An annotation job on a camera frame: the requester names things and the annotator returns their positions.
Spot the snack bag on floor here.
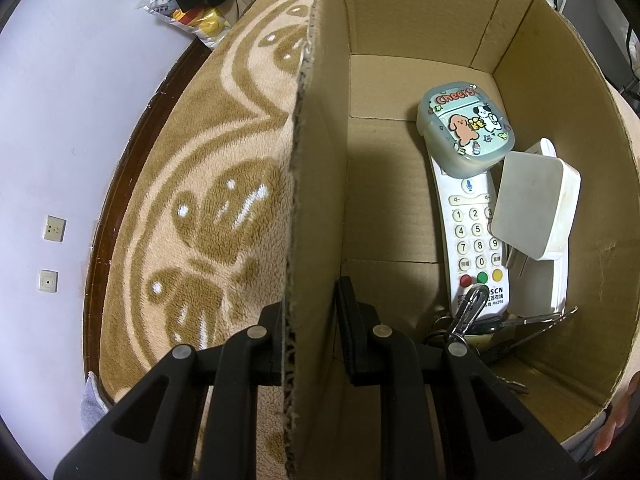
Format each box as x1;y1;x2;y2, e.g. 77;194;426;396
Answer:
137;0;231;49

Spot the white box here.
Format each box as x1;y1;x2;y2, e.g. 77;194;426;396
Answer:
506;138;568;318

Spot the person's hand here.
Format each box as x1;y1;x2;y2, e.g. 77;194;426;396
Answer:
593;372;639;455

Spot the white remote control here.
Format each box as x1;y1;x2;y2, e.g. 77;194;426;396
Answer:
430;159;510;318

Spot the black key bunch with carabiner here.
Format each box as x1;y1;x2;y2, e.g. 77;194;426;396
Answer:
424;285;578;366

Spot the cartoon printed plastic case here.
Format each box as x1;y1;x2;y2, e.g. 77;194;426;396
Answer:
416;81;515;179

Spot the beige patterned plush blanket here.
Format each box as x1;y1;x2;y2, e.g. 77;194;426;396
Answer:
84;0;319;480

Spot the brown cardboard box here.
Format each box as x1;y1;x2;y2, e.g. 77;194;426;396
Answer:
285;0;639;479

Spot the lower wall socket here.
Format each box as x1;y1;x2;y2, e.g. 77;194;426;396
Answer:
38;270;58;294

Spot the wall socket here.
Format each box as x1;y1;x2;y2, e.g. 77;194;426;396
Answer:
38;270;58;294
43;216;66;243

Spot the white power adapter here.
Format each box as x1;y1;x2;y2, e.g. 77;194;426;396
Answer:
490;152;582;261

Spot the upper wall socket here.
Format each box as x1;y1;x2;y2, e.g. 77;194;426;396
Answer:
43;216;66;243

